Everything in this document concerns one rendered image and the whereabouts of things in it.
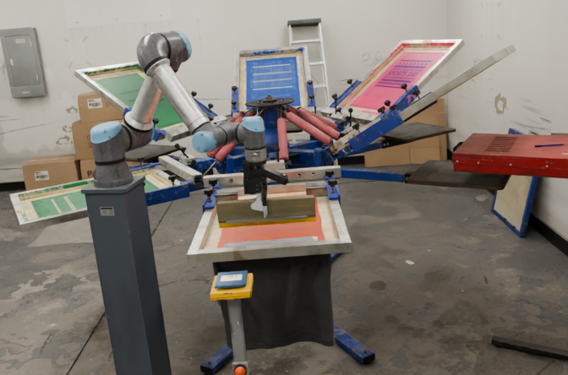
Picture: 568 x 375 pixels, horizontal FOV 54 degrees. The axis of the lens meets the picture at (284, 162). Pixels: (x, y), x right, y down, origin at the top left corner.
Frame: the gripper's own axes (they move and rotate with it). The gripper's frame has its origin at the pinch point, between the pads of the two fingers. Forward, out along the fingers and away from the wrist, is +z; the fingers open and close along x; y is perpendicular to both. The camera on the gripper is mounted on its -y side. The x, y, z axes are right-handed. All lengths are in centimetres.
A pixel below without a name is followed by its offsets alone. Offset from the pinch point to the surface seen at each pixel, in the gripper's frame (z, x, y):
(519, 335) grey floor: 109, -78, -128
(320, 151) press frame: 5, -111, -27
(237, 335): 32.1, 28.8, 11.4
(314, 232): 13.6, -10.8, -17.4
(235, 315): 24.6, 28.8, 11.5
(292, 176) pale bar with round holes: 7, -72, -10
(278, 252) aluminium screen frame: 11.8, 9.6, -3.4
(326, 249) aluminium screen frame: 12.1, 9.6, -20.5
